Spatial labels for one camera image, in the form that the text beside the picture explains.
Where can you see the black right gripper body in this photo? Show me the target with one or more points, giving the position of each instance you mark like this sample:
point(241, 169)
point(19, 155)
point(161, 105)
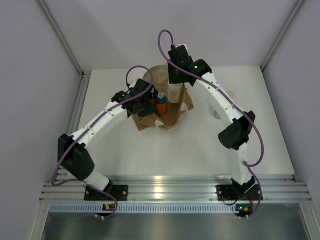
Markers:
point(174, 76)

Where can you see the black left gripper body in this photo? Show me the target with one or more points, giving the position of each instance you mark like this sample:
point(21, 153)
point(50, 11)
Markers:
point(147, 108)

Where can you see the cream pump bottle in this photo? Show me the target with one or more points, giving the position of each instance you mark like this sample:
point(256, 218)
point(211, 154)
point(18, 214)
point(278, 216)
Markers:
point(175, 93)

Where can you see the beige round pump bottle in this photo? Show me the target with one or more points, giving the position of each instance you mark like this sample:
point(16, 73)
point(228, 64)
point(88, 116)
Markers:
point(216, 112)

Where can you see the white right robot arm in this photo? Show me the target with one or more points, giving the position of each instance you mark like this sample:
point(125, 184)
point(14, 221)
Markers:
point(235, 136)

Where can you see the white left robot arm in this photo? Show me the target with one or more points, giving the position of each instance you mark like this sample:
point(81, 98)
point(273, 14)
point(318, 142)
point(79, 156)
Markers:
point(74, 151)

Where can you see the orange bottle blue cap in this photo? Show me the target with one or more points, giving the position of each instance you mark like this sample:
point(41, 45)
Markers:
point(160, 102)

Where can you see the left aluminium frame post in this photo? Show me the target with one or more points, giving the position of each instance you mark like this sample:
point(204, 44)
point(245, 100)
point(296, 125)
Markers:
point(43, 6)

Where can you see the aluminium frame post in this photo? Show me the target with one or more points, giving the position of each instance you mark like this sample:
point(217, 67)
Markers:
point(293, 14)
point(43, 6)

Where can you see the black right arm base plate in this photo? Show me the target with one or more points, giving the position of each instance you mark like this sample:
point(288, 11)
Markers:
point(229, 193)

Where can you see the right aluminium frame post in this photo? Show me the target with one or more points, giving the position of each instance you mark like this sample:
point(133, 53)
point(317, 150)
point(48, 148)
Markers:
point(293, 14)

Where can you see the perforated grey cable duct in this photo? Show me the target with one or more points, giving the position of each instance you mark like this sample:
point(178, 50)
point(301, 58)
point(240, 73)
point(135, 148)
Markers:
point(147, 208)

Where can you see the aluminium mounting rail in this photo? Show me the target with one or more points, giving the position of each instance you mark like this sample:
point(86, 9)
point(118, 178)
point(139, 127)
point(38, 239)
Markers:
point(174, 189)

